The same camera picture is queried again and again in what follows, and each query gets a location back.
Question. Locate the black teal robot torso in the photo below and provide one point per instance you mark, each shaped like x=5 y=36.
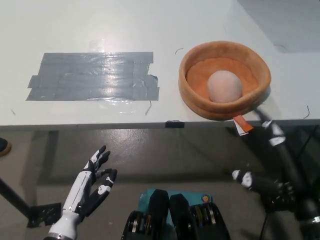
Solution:
x=180 y=215

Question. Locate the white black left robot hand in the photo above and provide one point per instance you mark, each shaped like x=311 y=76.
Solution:
x=78 y=192

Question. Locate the dark shoe with tan sole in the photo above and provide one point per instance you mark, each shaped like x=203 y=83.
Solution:
x=3 y=147

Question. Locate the white plush dumpling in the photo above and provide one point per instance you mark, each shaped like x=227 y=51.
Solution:
x=223 y=86

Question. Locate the small black tape piece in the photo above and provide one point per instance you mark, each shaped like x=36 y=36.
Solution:
x=174 y=124

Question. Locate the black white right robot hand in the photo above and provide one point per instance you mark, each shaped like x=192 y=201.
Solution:
x=282 y=155

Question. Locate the grey duct tape patch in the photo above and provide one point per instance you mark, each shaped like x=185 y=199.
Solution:
x=92 y=77

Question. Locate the orange soft plush plate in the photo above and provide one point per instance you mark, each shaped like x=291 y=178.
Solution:
x=197 y=100

